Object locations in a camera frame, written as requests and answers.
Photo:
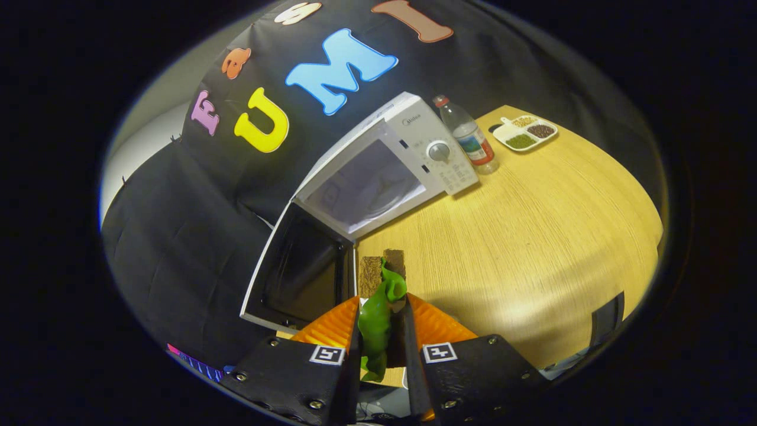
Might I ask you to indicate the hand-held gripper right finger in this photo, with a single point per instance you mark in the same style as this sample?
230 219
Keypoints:
473 378

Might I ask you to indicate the white divided dish of beans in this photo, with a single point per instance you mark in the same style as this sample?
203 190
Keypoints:
523 135

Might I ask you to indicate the clear plastic bottle red label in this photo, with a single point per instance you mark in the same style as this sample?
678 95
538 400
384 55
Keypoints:
470 139

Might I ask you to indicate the toy sandwich with green lettuce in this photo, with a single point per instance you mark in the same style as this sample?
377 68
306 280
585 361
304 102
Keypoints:
375 319

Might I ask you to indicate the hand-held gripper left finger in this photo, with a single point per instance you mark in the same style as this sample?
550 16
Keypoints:
284 378

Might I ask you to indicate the white microwave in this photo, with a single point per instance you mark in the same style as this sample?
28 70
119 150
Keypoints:
414 136

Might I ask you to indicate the black rectangular object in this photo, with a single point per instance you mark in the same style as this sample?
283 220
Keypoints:
608 319

